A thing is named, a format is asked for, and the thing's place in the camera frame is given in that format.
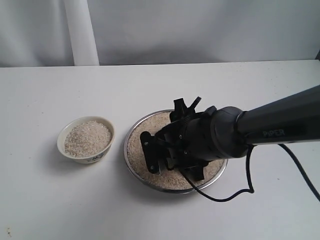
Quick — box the white backdrop curtain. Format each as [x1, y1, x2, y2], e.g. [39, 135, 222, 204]
[0, 0, 99, 67]

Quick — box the white ceramic rice bowl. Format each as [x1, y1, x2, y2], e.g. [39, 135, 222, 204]
[56, 116, 115, 164]

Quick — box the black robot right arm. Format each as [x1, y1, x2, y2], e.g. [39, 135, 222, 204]
[140, 86, 320, 181]

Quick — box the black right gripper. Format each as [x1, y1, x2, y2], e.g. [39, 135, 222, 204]
[140, 112, 218, 182]

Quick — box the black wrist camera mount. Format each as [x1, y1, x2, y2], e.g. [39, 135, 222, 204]
[169, 96, 202, 124]

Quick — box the round metal rice tray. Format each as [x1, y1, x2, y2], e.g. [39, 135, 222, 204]
[123, 109, 228, 194]

